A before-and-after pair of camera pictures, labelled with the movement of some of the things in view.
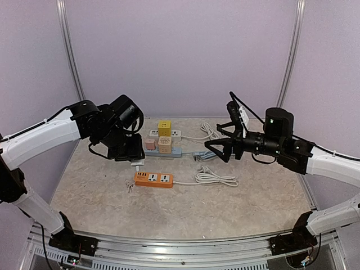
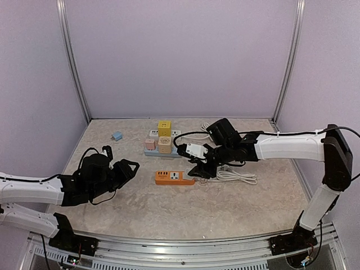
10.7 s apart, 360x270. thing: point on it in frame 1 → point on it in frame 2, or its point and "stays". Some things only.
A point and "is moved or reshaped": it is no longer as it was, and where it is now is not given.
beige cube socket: x=165 y=143 stays
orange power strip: x=166 y=180 is moved or reshaped
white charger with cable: x=137 y=163 → x=202 y=181
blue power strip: x=177 y=152 stays
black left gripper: x=135 y=152 → x=125 y=172
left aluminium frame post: x=61 y=8 stays
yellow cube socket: x=164 y=127 stays
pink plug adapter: x=150 y=144 stays
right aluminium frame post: x=300 y=13 stays
